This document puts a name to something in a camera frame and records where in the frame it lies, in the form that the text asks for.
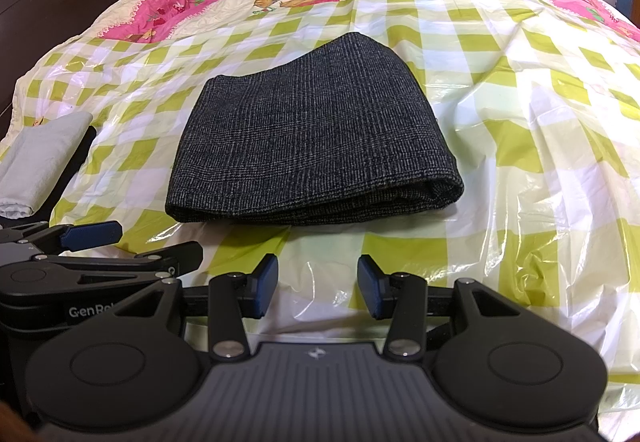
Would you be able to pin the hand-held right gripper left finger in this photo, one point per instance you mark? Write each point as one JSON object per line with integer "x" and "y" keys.
{"x": 265, "y": 286}

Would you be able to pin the wooden desk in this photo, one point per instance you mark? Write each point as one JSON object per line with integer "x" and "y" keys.
{"x": 636, "y": 1}

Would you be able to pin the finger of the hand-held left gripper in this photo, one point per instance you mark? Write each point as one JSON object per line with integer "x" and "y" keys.
{"x": 150, "y": 264}
{"x": 92, "y": 234}

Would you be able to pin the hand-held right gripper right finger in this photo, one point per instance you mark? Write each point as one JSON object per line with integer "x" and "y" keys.
{"x": 372, "y": 286}

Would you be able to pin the grey folded cloth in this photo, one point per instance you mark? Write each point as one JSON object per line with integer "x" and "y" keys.
{"x": 40, "y": 161}

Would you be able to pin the dark checked pants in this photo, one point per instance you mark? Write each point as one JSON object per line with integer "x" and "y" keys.
{"x": 310, "y": 131}

